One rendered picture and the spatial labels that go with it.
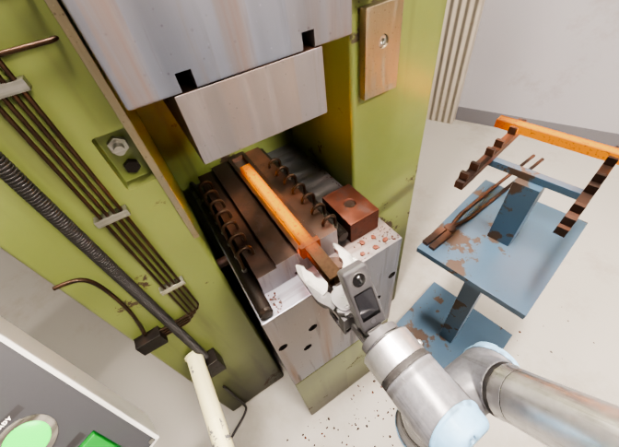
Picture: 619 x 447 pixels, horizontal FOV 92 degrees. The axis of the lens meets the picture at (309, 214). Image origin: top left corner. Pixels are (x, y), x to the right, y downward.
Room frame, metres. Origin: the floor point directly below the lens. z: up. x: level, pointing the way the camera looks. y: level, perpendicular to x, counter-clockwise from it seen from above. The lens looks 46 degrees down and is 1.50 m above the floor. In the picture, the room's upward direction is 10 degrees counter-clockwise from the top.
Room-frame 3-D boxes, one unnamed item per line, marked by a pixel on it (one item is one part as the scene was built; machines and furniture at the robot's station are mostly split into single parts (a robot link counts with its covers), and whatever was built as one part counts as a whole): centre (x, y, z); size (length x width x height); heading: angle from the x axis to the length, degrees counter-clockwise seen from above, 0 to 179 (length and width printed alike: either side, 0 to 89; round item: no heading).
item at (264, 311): (0.47, 0.20, 0.93); 0.40 x 0.03 x 0.03; 25
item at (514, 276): (0.50, -0.55, 0.75); 0.40 x 0.30 x 0.02; 125
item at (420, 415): (0.08, -0.13, 0.98); 0.12 x 0.09 x 0.10; 25
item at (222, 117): (0.58, 0.12, 1.32); 0.42 x 0.20 x 0.10; 25
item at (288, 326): (0.61, 0.08, 0.69); 0.56 x 0.38 x 0.45; 25
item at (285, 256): (0.58, 0.12, 0.96); 0.42 x 0.20 x 0.09; 25
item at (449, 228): (0.65, -0.59, 0.76); 0.60 x 0.04 x 0.01; 119
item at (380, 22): (0.64, -0.20, 1.27); 0.09 x 0.02 x 0.17; 115
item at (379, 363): (0.16, -0.10, 0.98); 0.10 x 0.05 x 0.09; 115
